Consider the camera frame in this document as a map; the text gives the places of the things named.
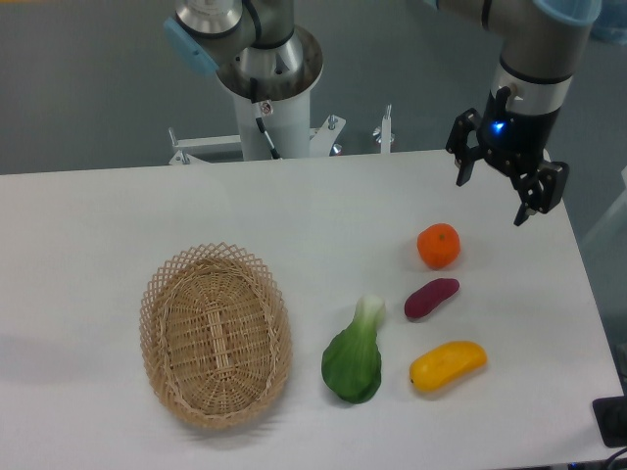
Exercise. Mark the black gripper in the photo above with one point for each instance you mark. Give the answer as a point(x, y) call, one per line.
point(513, 144)

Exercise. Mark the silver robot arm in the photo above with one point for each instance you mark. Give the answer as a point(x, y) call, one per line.
point(269, 65)

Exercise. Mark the green bok choy vegetable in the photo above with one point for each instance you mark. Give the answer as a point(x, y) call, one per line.
point(351, 364)

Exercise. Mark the orange tangerine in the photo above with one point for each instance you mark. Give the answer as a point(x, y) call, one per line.
point(438, 245)

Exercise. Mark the purple sweet potato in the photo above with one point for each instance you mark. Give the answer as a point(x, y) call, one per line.
point(426, 299)

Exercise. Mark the yellow mango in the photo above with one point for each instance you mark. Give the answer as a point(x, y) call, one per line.
point(445, 364)

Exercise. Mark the black device at table edge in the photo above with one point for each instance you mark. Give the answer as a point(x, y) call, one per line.
point(610, 415)

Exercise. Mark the woven wicker basket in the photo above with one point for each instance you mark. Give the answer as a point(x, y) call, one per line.
point(215, 336)

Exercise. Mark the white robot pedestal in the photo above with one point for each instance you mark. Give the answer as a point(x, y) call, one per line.
point(284, 123)

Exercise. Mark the white metal mounting frame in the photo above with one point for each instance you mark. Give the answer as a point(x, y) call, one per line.
point(323, 142)

